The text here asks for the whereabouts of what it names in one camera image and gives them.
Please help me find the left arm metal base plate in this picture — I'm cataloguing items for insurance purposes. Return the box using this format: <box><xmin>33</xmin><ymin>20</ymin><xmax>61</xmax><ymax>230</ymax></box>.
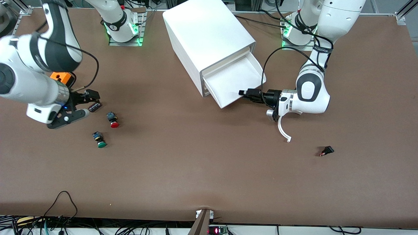
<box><xmin>281</xmin><ymin>13</ymin><xmax>316</xmax><ymax>52</ymax></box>

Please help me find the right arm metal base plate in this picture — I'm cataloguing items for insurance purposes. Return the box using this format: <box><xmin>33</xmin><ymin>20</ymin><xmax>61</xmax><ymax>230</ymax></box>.
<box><xmin>108</xmin><ymin>8</ymin><xmax>148</xmax><ymax>47</ymax></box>

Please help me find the white drawer cabinet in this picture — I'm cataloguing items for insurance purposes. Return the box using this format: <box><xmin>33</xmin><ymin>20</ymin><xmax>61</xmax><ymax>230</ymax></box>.
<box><xmin>162</xmin><ymin>0</ymin><xmax>256</xmax><ymax>98</ymax></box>

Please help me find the black looped cable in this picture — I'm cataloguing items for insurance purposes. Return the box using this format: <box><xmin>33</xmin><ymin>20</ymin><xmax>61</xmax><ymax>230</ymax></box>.
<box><xmin>42</xmin><ymin>191</ymin><xmax>78</xmax><ymax>226</ymax></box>

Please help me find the white curved plastic arc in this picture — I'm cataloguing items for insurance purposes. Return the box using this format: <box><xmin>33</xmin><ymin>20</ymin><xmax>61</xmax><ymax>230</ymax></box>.
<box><xmin>278</xmin><ymin>110</ymin><xmax>303</xmax><ymax>143</ymax></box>

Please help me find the camera mount post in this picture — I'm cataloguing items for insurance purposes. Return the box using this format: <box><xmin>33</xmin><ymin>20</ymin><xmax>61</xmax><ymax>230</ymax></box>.
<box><xmin>188</xmin><ymin>209</ymin><xmax>215</xmax><ymax>235</ymax></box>

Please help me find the orange button box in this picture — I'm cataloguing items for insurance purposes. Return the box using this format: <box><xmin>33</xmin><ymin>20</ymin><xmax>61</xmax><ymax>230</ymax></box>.
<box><xmin>50</xmin><ymin>71</ymin><xmax>76</xmax><ymax>87</ymax></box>

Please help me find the red push button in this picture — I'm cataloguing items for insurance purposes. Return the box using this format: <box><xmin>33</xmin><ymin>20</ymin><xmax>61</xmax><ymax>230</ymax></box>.
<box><xmin>106</xmin><ymin>112</ymin><xmax>120</xmax><ymax>128</ymax></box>

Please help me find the green push button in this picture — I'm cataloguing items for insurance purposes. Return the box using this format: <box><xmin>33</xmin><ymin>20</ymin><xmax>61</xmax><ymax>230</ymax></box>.
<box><xmin>92</xmin><ymin>131</ymin><xmax>107</xmax><ymax>149</ymax></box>

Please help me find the black cable on table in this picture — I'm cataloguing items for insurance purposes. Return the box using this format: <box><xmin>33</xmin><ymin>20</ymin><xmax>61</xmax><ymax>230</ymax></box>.
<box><xmin>258</xmin><ymin>9</ymin><xmax>288</xmax><ymax>22</ymax></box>
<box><xmin>233</xmin><ymin>15</ymin><xmax>291</xmax><ymax>28</ymax></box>

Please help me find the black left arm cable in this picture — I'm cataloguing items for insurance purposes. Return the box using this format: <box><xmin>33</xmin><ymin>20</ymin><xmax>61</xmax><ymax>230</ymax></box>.
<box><xmin>262</xmin><ymin>0</ymin><xmax>334</xmax><ymax>105</ymax></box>

